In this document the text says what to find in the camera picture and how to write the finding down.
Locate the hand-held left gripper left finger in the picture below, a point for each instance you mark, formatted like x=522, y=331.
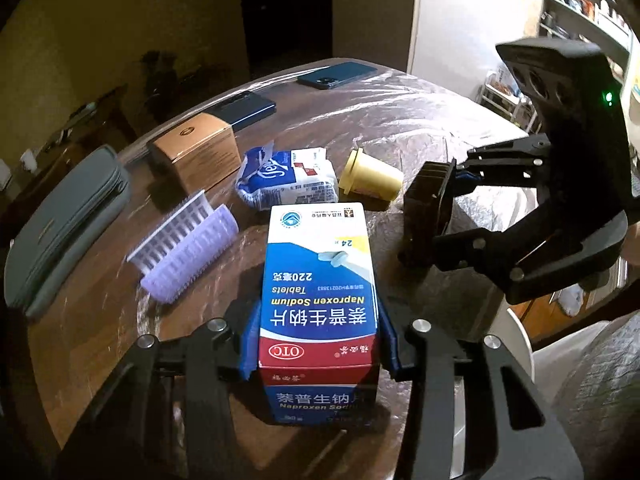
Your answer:
x=247, y=352

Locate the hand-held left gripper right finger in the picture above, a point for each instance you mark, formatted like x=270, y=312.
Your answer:
x=389, y=347

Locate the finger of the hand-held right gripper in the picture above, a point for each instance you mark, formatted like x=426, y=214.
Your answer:
x=505, y=165
x=480, y=252

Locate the dark brown ribbed tray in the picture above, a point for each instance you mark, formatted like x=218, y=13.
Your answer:
x=425, y=210

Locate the blue white medicine box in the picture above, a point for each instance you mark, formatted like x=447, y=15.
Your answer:
x=320, y=285

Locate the purple plastic brush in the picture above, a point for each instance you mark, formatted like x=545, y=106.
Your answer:
x=192, y=255

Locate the yellow plastic cup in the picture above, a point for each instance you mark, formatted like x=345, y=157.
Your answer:
x=372, y=175

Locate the purple plastic comb rack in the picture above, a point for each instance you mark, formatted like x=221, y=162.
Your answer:
x=170, y=232

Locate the blue white tissue pack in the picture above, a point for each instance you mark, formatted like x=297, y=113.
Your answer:
x=285, y=177

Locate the grey fabric cushion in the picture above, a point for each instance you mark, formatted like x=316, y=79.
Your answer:
x=600, y=400

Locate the brown cardboard box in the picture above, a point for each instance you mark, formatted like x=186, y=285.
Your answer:
x=200, y=152

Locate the grey zippered fabric case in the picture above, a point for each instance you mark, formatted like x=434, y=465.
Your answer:
x=65, y=230

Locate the black flat box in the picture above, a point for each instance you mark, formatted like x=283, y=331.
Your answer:
x=250, y=107

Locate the dark door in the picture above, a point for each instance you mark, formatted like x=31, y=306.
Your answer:
x=285, y=15

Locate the dark wooden side table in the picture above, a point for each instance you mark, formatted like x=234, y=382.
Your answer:
x=80, y=120

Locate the white wall shelf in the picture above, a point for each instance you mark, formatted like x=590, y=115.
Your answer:
x=580, y=0

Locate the dark smartphone with camera cluster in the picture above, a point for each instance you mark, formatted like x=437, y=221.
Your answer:
x=340, y=75

